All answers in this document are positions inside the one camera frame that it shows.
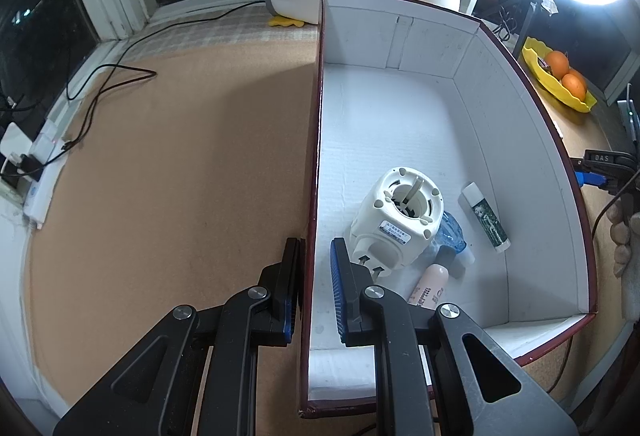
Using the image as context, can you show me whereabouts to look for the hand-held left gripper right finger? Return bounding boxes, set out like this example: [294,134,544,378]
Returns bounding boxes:
[330,237,581,436]

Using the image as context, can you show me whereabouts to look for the white plug-in adapter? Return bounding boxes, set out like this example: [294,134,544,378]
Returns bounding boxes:
[348,166,446,284]

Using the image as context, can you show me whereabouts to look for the small grey device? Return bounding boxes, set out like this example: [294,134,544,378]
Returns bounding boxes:
[617,98,640,142]

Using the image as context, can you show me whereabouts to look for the person's right hand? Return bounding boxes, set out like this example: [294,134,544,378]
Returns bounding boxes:
[612,190,640,319]

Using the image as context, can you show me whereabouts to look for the white power strip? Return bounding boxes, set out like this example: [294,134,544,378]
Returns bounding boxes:
[22,118,68,231]

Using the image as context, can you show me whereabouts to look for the black braided cable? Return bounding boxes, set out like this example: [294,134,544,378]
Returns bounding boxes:
[547,186,628,394]

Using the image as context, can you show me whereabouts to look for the yellow fruit dish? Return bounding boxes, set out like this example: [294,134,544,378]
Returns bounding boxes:
[521,36,597,113]

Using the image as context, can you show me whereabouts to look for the tangled black cable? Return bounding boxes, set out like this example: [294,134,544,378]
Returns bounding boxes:
[492,6,523,44]

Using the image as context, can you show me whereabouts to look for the long black cable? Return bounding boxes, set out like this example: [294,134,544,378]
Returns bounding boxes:
[60,1,266,152]

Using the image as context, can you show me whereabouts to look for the small pink bottle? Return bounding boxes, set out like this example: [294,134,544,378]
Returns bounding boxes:
[406,248,463,309]

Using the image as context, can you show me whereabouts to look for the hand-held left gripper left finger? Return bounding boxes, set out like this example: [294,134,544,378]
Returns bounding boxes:
[52,237,307,436]

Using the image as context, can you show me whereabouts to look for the orange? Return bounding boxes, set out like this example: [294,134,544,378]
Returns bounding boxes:
[560,72,588,99]
[544,51,571,76]

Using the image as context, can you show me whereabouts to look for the checked cloth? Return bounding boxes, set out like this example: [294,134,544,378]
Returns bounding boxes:
[120,8,321,67]

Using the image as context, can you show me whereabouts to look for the white charger block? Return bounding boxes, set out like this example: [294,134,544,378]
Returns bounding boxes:
[0,123,32,157]

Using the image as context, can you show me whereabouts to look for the clear blue plastic piece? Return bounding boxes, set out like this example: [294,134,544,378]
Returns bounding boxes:
[432,211,468,254]

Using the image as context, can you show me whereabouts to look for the white stick tube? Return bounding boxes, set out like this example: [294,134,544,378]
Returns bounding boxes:
[459,182,512,253]

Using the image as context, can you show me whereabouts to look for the white cardboard box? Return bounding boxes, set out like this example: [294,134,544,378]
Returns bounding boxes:
[297,0,599,419]

